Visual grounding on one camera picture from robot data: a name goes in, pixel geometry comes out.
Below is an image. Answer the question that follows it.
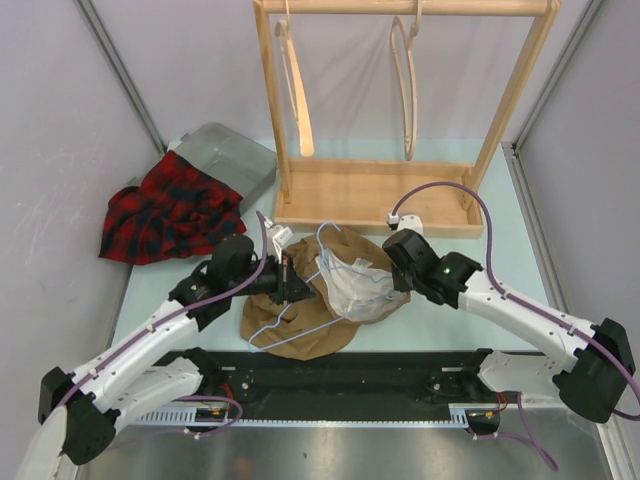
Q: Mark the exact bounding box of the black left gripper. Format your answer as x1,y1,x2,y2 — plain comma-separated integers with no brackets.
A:
228,250,316,305

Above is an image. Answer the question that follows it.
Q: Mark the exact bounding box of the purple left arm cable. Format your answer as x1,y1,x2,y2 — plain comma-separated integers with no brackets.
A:
49,210,274,426

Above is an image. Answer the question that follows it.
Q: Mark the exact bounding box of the wooden hanger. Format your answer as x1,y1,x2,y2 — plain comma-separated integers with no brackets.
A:
389,1,422,161
274,1,315,157

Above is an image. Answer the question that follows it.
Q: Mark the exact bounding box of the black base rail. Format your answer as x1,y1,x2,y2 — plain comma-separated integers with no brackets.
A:
158,348,516,423

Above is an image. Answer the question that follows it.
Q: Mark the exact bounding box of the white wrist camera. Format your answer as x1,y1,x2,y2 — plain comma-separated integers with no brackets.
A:
266,222,293,262
387,213,424,235

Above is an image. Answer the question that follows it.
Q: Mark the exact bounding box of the red plaid cloth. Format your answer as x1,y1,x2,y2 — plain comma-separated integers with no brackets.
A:
99,150,246,266

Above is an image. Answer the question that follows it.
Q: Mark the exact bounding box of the left aluminium frame post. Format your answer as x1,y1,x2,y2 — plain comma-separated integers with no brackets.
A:
73,0,167,155

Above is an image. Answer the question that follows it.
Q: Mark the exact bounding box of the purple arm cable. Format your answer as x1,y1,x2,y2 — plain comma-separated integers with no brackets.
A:
49,210,274,426
393,181,640,421

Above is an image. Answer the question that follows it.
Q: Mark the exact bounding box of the right wooden hanger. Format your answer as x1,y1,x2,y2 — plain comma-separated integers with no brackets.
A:
389,1,422,161

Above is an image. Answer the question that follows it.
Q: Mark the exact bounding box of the grey aluminium frame post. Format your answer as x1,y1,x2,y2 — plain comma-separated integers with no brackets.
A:
501,1,607,311

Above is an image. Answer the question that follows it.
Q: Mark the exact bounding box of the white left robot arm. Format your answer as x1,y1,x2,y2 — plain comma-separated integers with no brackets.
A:
38,225,315,465

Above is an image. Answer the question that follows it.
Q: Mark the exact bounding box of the brown skirt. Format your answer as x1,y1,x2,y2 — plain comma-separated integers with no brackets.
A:
239,225,414,361

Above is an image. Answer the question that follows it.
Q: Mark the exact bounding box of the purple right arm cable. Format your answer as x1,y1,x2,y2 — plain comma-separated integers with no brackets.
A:
393,181,640,421

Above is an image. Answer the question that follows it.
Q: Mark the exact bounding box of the white slotted cable duct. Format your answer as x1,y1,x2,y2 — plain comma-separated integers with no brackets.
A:
133,405,469,429

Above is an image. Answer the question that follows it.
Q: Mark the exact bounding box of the light blue wire hanger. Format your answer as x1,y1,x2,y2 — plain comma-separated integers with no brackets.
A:
247,222,396,354

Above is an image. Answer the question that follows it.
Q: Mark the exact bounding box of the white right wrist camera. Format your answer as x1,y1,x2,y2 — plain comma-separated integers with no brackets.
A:
387,213,424,235

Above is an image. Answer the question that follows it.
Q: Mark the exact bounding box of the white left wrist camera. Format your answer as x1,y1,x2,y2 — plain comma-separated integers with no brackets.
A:
266,222,293,262

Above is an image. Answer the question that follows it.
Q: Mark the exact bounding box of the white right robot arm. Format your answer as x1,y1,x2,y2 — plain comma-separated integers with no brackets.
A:
382,229,635,423

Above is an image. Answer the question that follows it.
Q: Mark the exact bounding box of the left wooden hanger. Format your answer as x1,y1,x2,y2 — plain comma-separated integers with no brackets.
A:
274,1,315,157

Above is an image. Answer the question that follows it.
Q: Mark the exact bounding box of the grey plastic bin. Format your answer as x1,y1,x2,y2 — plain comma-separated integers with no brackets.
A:
174,122,278,211

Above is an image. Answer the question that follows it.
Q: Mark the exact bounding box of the wooden clothes rack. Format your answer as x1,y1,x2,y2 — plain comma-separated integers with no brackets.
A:
253,1,561,239

